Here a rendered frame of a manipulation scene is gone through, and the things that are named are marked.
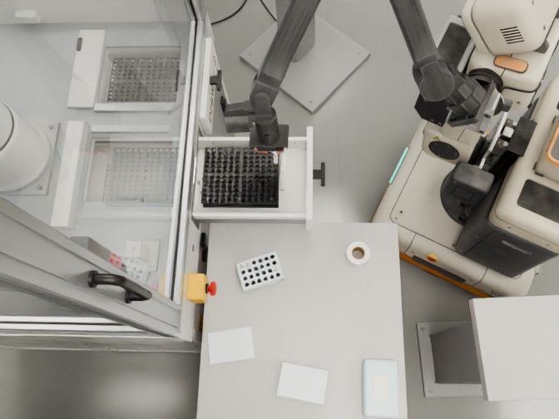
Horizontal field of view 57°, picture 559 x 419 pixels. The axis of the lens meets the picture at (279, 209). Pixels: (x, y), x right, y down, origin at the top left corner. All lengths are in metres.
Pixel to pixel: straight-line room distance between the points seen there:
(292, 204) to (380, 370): 0.53
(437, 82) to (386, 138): 1.37
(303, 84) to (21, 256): 2.15
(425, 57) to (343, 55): 1.56
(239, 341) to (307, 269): 0.29
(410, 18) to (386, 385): 0.93
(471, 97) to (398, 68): 1.53
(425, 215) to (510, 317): 0.67
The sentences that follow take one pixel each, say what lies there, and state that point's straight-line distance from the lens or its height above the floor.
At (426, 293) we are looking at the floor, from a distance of 2.38.
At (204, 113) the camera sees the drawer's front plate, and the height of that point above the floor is 0.93.
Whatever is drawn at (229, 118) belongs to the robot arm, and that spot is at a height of 1.18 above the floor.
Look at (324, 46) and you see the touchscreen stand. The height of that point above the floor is 0.04.
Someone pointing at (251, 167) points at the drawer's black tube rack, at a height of 0.87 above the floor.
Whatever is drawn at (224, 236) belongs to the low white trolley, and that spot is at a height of 0.76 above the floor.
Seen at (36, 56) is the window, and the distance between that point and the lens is 0.74.
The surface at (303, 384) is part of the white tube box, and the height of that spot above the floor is 0.81.
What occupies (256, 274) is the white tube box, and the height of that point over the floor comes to 0.78.
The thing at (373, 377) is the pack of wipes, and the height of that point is 0.80.
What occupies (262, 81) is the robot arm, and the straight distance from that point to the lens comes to 1.21.
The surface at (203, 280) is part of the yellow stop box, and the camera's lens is 1.43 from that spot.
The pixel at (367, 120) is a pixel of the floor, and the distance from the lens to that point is 2.61.
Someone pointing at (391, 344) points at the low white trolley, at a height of 0.76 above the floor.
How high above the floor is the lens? 2.29
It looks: 71 degrees down
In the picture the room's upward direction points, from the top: 9 degrees counter-clockwise
